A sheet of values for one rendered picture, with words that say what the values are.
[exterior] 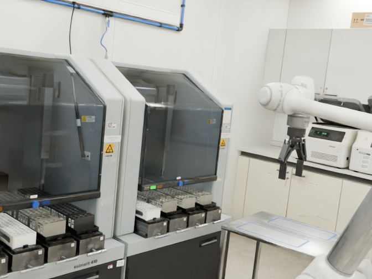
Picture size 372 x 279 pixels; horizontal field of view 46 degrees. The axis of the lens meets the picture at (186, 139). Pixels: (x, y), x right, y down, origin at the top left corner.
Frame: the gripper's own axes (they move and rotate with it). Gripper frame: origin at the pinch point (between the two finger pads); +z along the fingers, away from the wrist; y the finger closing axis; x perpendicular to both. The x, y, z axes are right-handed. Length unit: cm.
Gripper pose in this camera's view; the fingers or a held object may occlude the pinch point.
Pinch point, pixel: (290, 175)
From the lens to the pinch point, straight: 190.9
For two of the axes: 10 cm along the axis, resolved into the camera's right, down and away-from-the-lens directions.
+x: -7.2, -1.6, 6.8
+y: 6.9, -0.3, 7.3
